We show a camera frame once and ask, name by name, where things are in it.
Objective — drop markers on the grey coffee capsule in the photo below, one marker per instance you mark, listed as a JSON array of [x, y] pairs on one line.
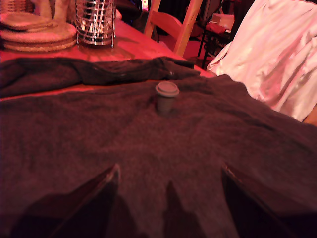
[[164, 99]]

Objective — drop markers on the round cork trivets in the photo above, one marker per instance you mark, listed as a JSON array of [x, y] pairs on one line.
[[42, 39]]

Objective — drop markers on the orange tabby cat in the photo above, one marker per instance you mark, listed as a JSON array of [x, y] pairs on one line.
[[44, 8]]

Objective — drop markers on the pale draped fabric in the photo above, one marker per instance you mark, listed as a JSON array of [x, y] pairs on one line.
[[272, 54]]

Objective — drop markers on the small white box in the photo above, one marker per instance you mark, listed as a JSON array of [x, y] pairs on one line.
[[223, 20]]

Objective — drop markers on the dark knitted cloth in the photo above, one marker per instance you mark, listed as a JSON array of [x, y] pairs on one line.
[[148, 138]]

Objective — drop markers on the wooden chair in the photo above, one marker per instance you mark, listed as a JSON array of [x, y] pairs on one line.
[[184, 27]]

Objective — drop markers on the square cork coasters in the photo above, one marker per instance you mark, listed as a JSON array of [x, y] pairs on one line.
[[24, 21]]

